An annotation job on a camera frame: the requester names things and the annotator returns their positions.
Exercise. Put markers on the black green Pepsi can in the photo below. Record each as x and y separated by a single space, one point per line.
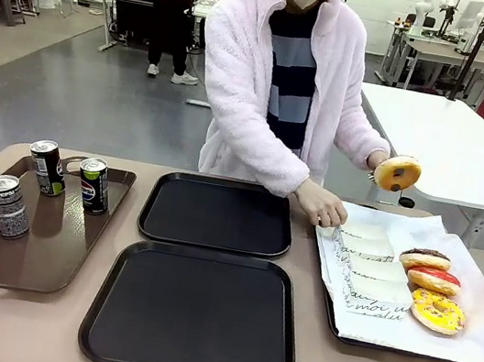
48 167

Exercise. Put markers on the person's right hand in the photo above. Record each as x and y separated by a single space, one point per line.
319 205

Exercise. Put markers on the small black plastic tray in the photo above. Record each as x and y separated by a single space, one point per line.
218 214

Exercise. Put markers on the person's left forearm pink sleeve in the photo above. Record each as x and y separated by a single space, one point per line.
366 132

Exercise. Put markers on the black table foot caster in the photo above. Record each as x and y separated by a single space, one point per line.
406 202

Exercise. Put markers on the white paper sheet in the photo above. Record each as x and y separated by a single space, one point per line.
477 332

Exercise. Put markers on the bystander in dark red top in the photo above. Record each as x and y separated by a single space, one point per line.
174 2

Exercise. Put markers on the plain donut with dark spots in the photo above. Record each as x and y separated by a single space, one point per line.
404 168

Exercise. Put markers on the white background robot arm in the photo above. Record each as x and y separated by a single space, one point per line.
423 11

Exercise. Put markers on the chocolate glazed donut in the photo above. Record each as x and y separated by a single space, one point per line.
424 258

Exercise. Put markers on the large white table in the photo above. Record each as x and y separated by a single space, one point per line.
451 151

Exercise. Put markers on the red glazed donut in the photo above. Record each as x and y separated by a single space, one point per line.
436 281

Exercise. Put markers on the beige lab table white frame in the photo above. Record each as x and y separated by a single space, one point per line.
445 52

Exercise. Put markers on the black stand pole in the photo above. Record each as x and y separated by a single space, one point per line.
478 48

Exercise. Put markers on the person's left hand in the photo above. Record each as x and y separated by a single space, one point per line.
376 159

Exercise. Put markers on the black Pepsi can blue logo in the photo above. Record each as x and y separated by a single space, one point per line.
94 189

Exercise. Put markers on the person's right forearm pink sleeve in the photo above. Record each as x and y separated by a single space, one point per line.
263 166

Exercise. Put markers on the black Pepsi can white text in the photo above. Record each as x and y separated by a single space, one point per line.
7 209

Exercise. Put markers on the person torso pink fleece jacket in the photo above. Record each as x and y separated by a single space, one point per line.
248 61

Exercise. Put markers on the yellow sprinkled donut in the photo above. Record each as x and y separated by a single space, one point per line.
446 319

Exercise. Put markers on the large black plastic tray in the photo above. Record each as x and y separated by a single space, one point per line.
192 312

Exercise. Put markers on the black tray under paper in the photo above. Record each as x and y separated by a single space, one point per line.
332 324

